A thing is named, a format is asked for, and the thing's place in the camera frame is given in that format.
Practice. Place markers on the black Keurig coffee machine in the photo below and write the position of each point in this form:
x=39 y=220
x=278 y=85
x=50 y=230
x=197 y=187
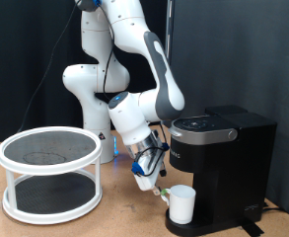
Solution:
x=236 y=164

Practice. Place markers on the grey metal frame post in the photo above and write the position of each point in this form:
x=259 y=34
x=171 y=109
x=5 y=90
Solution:
x=168 y=29

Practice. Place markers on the dark grey backdrop panel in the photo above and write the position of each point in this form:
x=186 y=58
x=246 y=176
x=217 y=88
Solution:
x=265 y=49

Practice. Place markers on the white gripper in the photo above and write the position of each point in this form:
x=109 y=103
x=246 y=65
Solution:
x=147 y=173

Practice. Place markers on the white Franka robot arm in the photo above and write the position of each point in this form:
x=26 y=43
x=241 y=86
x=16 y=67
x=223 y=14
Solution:
x=134 y=85

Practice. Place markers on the black tape strip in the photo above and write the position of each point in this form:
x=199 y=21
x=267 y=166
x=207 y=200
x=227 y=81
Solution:
x=251 y=228

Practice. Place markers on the black backdrop curtain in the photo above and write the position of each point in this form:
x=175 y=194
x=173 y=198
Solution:
x=6 y=49

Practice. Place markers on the white mug with green tape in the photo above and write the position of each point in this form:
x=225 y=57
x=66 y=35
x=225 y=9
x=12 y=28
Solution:
x=182 y=204

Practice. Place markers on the white two-tier turntable stand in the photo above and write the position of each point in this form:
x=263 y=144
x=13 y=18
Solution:
x=19 y=148

